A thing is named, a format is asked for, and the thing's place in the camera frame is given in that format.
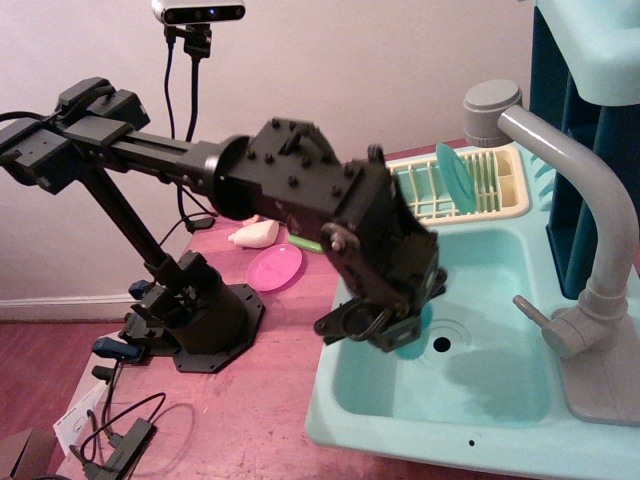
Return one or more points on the light teal upper shelf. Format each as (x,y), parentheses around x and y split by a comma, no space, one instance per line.
(599,41)

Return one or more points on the cardboard box corner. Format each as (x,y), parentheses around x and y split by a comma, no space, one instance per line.
(26,455)

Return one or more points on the light teal toy sink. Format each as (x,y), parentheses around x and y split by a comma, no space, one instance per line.
(487,393)

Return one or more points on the pink plastic plate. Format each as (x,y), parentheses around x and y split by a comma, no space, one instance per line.
(274,267)

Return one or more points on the grey toy faucet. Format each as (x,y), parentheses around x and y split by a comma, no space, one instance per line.
(595,340)

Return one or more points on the black usb hub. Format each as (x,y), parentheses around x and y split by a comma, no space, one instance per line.
(125,455)

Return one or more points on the dark teal toy cabinet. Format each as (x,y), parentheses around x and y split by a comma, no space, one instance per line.
(598,150)

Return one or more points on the black camera stand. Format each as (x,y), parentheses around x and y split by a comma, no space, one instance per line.
(197,45)

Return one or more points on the white paper sheet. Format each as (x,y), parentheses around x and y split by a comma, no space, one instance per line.
(88,392)

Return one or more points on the pink dish brush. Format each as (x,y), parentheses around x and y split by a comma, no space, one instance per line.
(252,220)

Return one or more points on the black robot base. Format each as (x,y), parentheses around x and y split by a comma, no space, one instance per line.
(190,315)

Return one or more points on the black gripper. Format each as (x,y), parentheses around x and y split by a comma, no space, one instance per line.
(391,269)

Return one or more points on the cream soap bottle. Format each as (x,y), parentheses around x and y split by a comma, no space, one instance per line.
(256,236)

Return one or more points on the silver depth camera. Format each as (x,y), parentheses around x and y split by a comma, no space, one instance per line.
(178,13)

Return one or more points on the teal plate in rack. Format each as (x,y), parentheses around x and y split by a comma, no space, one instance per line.
(457,179)

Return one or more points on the teal plastic cup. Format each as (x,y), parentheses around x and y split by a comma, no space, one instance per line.
(416,348)

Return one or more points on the cream dish rack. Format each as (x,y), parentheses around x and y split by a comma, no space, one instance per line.
(499,186)

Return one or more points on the green cutting board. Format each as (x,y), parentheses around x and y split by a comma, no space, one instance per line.
(305,244)

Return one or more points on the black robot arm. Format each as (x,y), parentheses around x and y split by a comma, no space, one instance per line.
(288,172)

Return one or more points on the blue clamp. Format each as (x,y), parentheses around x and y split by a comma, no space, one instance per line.
(106,347)

